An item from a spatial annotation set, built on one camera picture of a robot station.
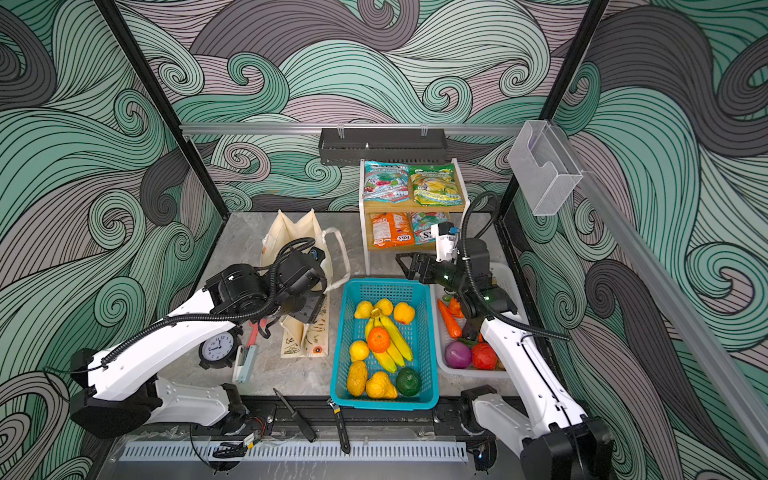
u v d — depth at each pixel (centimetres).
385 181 78
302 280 48
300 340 86
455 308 87
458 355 78
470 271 53
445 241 66
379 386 74
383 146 95
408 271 65
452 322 88
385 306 90
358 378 76
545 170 78
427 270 63
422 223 92
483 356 76
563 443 36
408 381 74
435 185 78
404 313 87
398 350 81
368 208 76
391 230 91
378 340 78
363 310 88
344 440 70
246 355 81
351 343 83
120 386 38
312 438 70
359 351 81
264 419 73
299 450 70
